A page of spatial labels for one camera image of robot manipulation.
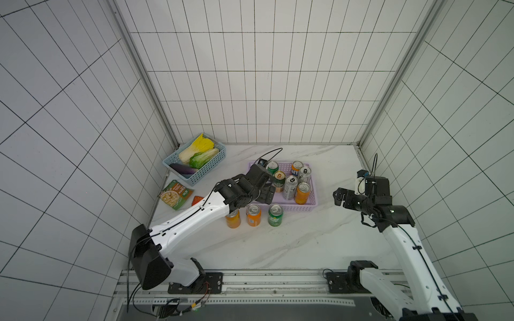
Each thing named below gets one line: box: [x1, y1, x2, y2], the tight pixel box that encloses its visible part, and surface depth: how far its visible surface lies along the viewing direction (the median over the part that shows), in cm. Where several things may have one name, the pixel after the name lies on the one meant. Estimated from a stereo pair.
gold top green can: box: [273, 170, 287, 193], surface depth 94 cm
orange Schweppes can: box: [295, 181, 311, 205], surface depth 89 cm
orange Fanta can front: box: [246, 203, 262, 227], surface depth 83 cm
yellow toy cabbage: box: [178, 133, 215, 164], surface depth 112 cm
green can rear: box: [267, 160, 280, 176], surface depth 97 cm
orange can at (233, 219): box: [224, 208, 241, 229], surface depth 82 cm
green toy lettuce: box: [189, 147, 220, 170], surface depth 107 cm
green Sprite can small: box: [267, 203, 284, 227], surface depth 83 cm
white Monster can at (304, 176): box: [297, 165, 312, 184], surface depth 92 cm
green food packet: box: [158, 179, 195, 211], surface depth 100 cm
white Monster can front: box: [283, 175, 299, 200], surface depth 89 cm
